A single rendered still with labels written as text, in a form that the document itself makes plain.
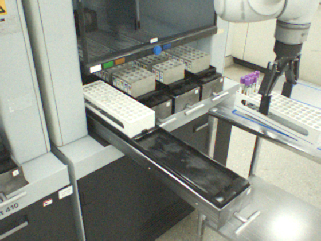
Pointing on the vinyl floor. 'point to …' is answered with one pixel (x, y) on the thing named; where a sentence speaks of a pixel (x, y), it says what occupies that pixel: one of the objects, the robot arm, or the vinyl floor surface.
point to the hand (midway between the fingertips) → (274, 102)
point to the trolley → (286, 200)
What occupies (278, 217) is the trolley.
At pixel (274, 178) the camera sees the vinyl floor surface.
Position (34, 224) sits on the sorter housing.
